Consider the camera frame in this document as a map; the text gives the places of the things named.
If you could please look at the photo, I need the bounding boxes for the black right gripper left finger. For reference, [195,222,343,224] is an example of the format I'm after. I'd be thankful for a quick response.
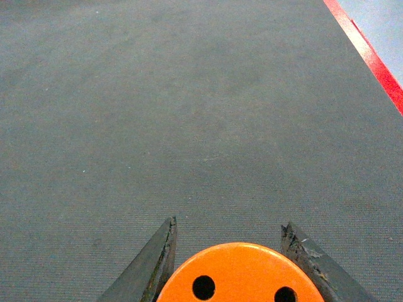
[97,216,177,301]

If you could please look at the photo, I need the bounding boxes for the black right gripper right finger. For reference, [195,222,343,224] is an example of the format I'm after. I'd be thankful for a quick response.
[281,222,377,302]

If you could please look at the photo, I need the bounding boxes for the orange cylindrical cap 4680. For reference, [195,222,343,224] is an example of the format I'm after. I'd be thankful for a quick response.
[158,242,323,301]

